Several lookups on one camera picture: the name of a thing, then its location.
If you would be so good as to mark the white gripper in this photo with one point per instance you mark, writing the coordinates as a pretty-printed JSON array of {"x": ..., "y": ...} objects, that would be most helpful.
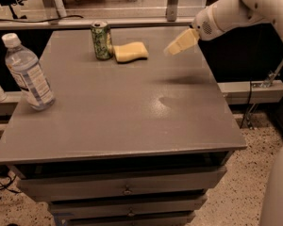
[{"x": 204, "y": 24}]

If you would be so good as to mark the yellow sponge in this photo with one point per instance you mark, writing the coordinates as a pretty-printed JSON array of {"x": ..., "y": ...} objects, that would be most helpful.
[{"x": 129, "y": 52}]

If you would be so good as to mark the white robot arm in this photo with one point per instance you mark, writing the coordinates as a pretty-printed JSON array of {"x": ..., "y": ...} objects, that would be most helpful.
[{"x": 231, "y": 14}]

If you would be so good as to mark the green soda can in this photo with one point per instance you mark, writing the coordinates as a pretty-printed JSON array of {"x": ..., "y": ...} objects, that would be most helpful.
[{"x": 101, "y": 38}]

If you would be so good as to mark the grey drawer cabinet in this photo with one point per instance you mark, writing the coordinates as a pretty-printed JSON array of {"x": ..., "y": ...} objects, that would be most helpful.
[{"x": 162, "y": 113}]

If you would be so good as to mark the top grey drawer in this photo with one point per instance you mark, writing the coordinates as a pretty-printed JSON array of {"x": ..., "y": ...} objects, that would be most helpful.
[{"x": 121, "y": 184}]

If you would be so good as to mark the grey drawer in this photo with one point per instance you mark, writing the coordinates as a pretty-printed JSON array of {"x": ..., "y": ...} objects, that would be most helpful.
[
  {"x": 121, "y": 184},
  {"x": 129, "y": 207},
  {"x": 158, "y": 219}
]

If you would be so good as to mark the middle grey drawer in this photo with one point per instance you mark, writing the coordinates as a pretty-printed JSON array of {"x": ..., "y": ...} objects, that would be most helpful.
[{"x": 129, "y": 207}]

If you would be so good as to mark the clear plastic water bottle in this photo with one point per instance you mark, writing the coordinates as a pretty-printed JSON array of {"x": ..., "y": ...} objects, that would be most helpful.
[{"x": 27, "y": 72}]

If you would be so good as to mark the bottom grey drawer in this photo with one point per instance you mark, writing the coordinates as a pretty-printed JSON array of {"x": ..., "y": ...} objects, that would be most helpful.
[{"x": 158, "y": 219}]

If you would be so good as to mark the grey metal post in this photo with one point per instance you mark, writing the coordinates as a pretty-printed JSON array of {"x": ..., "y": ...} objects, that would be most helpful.
[{"x": 171, "y": 10}]

